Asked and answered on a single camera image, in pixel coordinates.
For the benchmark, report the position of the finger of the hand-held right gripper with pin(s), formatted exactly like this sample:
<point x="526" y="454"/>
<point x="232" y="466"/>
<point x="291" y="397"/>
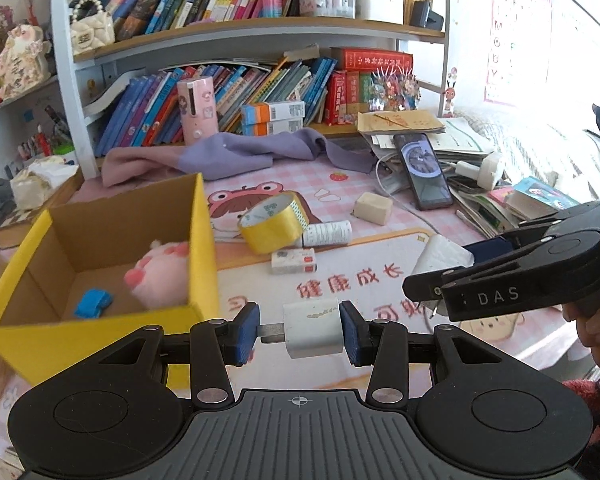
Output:
<point x="490" y="250"/>
<point x="425" y="287"/>

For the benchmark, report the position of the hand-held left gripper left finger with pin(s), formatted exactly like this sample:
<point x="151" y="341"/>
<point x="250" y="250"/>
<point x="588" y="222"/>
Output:
<point x="247" y="332"/>

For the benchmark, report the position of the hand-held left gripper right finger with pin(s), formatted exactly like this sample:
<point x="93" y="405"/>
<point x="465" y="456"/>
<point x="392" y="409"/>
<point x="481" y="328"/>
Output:
<point x="352" y="332"/>

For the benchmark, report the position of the white red small carton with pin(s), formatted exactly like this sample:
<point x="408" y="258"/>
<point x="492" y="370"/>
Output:
<point x="292" y="261"/>

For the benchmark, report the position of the yellow cardboard box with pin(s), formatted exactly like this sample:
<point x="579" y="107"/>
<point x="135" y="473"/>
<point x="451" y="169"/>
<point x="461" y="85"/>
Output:
<point x="202" y="260"/>

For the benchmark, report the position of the cream rectangular block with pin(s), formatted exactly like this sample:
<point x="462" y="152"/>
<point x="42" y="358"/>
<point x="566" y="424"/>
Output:
<point x="375" y="208"/>

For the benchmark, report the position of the yellow tape roll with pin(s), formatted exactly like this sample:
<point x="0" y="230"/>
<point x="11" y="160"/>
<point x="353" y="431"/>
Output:
<point x="270" y="237"/>

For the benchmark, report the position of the white spray bottle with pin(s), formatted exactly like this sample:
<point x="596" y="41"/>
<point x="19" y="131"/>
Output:
<point x="327" y="233"/>

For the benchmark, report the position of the pink plush pig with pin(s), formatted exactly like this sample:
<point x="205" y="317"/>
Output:
<point x="157" y="280"/>

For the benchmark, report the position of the small blue toy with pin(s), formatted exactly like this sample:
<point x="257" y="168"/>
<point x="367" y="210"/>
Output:
<point x="94" y="304"/>

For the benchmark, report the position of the pile of books and papers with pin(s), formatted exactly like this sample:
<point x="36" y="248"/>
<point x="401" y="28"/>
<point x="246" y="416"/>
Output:
<point x="500" y="205"/>

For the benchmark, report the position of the large white plug adapter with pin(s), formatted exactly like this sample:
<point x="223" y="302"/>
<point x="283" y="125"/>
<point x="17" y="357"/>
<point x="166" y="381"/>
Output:
<point x="482" y="170"/>

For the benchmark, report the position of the black smartphone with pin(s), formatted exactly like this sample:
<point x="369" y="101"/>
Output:
<point x="425" y="175"/>

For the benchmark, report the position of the grey checked bedding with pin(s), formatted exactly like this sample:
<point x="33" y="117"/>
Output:
<point x="540" y="140"/>

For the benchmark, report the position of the brown paper envelope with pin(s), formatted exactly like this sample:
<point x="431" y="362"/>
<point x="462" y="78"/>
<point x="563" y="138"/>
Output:
<point x="405" y="122"/>

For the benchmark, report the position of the purple cloth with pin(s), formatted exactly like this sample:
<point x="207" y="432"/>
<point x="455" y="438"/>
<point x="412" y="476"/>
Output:
<point x="240" y="155"/>

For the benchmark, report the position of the red dictionary with white label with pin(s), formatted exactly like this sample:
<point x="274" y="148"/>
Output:
<point x="353" y="97"/>
<point x="336" y="97"/>

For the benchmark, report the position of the blue orange white carton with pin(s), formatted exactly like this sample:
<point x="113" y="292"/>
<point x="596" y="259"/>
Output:
<point x="275" y="112"/>
<point x="275" y="128"/>

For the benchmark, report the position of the large red dictionary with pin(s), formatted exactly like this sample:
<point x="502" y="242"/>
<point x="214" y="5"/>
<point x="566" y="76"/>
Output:
<point x="372" y="60"/>

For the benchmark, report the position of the pink cartoon cylinder device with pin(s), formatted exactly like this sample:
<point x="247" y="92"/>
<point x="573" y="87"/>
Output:
<point x="197" y="110"/>

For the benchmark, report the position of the row of blue spine books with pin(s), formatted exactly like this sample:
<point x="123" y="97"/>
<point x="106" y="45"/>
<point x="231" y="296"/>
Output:
<point x="145" y="115"/>

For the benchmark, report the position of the small black device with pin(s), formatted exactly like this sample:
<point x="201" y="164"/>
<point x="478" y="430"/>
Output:
<point x="427" y="15"/>

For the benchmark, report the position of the cream tissue pack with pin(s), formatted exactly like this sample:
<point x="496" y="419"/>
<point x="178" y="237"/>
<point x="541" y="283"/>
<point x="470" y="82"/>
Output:
<point x="42" y="182"/>

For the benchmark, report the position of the white cubby shelf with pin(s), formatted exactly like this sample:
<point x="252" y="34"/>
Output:
<point x="0" y="125"/>

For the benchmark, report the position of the white metal bookshelf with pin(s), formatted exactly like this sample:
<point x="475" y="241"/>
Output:
<point x="65" y="60"/>

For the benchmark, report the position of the white pearl handbag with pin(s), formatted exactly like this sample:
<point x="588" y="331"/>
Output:
<point x="92" y="32"/>

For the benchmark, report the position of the pink floral ornament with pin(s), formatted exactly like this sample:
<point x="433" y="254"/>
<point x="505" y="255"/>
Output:
<point x="20" y="60"/>

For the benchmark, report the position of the red cartoon wall sticker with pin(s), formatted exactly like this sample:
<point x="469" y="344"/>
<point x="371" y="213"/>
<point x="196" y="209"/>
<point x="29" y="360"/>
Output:
<point x="450" y="95"/>

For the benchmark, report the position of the pink alphabet wall poster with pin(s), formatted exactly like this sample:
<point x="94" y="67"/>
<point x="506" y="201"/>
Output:
<point x="517" y="35"/>

